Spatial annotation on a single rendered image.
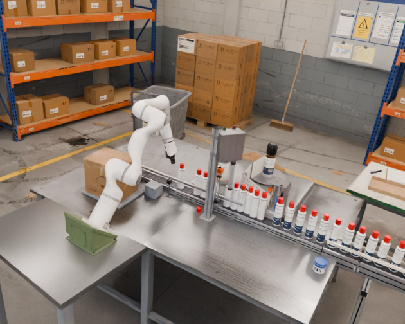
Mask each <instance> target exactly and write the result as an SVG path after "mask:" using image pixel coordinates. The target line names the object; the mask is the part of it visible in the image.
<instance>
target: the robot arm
mask: <svg viewBox="0 0 405 324"><path fill-rule="evenodd" d="M132 113H133V115H135V117H137V118H139V119H141V120H143V121H146V122H148V125H147V126H146V127H143V128H140V129H137V130H135V131H134V132H133V134H132V136H131V138H130V141H129V144H128V152H129V155H130V157H131V159H132V164H128V163H126V162H124V161H122V160H120V159H118V158H112V159H110V160H108V162H107V163H106V164H105V176H106V186H105V189H104V191H103V192H102V194H101V196H100V198H99V200H98V202H97V204H96V206H95V207H94V210H93V212H92V214H91V215H90V217H89V219H87V218H82V220H83V221H84V222H86V223H88V224H90V225H92V226H94V227H96V228H98V229H99V230H102V231H105V232H108V233H110V232H111V230H110V229H108V228H109V226H110V224H109V222H110V220H111V219H112V217H113V215H114V213H115V211H116V209H117V207H118V205H119V203H120V201H121V199H122V197H123V192H122V190H121V189H120V188H119V187H118V185H117V184H116V180H119V181H121V182H123V183H125V184H127V185H130V186H136V185H137V184H139V182H140V181H141V178H142V166H141V158H142V154H143V150H144V148H145V145H146V143H147V141H148V139H149V137H150V136H151V137H152V138H156V137H160V136H161V139H162V142H163V148H164V152H165V156H166V158H169V159H170V161H171V164H175V163H176V161H175V155H176V153H177V147H176V144H175V142H174V140H173V136H172V131H171V128H170V123H169V122H170V102H169V99H168V98H167V97H166V96H165V95H160V96H158V97H156V98H153V99H145V100H140V101H138V102H136V103H135V104H134V105H133V106H132Z"/></svg>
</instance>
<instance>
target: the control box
mask: <svg viewBox="0 0 405 324"><path fill-rule="evenodd" d="M245 137H246V133H245V132H244V131H243V130H241V129H240V128H236V130H232V129H226V131H223V130H222V131H221V132H219V138H218V145H217V155H216V160H217V161H218V162H219V163H222V162H227V161H237V160H242V155H243V150H244V142H245Z"/></svg>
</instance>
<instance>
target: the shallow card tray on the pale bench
mask: <svg viewBox="0 0 405 324"><path fill-rule="evenodd" d="M368 190H371V191H374V192H378V193H380V194H384V195H388V196H390V197H394V198H396V199H400V200H403V201H405V185H404V184H400V183H396V182H393V181H389V180H387V179H383V178H380V177H376V176H374V175H373V176H372V178H371V181H370V183H369V185H368Z"/></svg>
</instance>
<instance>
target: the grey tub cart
mask: <svg viewBox="0 0 405 324"><path fill-rule="evenodd" d="M133 93H137V94H135V95H134V96H133ZM130 95H131V97H130V98H129V103H131V105H132V106H133V105H134V104H135V103H136V102H138V101H140V100H145V99H153V98H156V97H158V96H160V95H165V96H166V97H167V98H168V99H169V102H170V122H169V123H170V128H171V131H172V136H173V137H174V138H177V139H180V140H183V138H184V137H185V133H184V128H185V120H186V112H187V107H188V98H189V97H191V95H192V93H191V92H189V91H185V90H181V89H174V88H170V87H163V86H159V85H152V86H150V87H148V88H146V89H145V90H143V91H136V90H133V91H131V94H130ZM131 118H132V120H133V132H134V131H135V130H137V129H140V128H143V127H146V126H147V125H148V124H149V123H148V122H146V121H143V120H141V119H139V118H137V117H135V115H133V113H131Z"/></svg>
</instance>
